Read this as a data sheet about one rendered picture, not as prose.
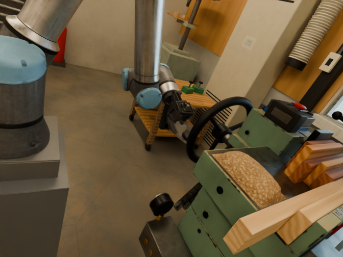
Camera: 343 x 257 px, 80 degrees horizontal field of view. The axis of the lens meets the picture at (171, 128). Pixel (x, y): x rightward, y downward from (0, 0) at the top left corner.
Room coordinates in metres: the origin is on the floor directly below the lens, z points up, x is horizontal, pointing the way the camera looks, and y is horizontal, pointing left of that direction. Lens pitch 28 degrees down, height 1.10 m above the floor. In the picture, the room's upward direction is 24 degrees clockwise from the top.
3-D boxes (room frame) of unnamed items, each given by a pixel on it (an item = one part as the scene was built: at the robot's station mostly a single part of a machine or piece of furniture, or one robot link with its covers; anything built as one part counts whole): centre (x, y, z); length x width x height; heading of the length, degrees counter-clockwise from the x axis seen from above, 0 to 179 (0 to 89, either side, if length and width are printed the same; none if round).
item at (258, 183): (0.33, -0.16, 0.91); 0.12 x 0.09 x 0.03; 42
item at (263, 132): (0.57, -0.28, 0.91); 0.15 x 0.14 x 0.09; 132
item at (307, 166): (0.46, -0.36, 0.92); 0.25 x 0.02 x 0.05; 132
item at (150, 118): (1.89, 0.07, 0.32); 0.66 x 0.57 x 0.64; 129
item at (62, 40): (2.48, 1.73, 0.30); 0.19 x 0.18 x 0.60; 39
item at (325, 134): (0.52, -0.32, 0.95); 0.09 x 0.07 x 0.09; 132
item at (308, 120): (0.57, -0.27, 0.99); 0.13 x 0.11 x 0.06; 132
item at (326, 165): (0.46, -0.39, 0.93); 0.22 x 0.01 x 0.06; 132
